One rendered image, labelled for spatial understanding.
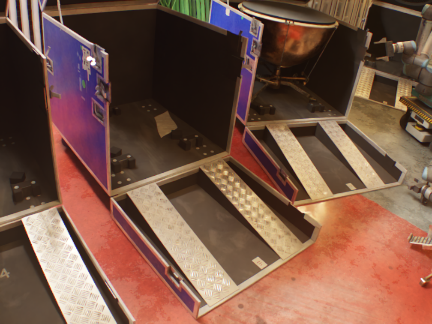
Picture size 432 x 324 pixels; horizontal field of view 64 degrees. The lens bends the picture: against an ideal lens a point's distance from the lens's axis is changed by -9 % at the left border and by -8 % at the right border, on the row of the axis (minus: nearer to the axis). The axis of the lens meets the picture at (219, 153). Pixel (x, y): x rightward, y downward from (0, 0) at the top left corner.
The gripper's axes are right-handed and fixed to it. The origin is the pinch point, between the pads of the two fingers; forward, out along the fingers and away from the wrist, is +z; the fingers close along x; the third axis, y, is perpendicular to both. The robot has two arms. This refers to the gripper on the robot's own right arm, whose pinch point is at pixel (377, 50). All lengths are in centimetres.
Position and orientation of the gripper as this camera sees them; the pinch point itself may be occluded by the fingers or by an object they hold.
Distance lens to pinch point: 340.5
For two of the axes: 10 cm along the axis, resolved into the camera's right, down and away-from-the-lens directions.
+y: -1.1, 2.5, -9.6
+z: -9.8, 1.5, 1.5
